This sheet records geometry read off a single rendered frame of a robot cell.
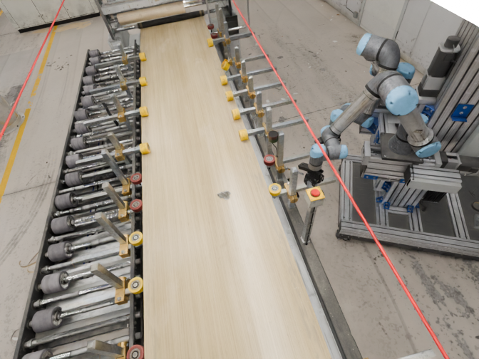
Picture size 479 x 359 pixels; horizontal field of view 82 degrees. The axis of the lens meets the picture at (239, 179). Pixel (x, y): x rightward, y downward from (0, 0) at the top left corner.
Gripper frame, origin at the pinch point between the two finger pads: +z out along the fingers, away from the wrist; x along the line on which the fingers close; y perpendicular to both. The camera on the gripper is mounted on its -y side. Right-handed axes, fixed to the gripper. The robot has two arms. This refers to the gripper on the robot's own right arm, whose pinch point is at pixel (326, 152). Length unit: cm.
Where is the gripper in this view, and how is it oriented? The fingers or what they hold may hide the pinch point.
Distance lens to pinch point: 208.0
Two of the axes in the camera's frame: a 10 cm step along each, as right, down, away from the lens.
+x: -2.3, -7.6, 6.1
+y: 9.7, -2.4, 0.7
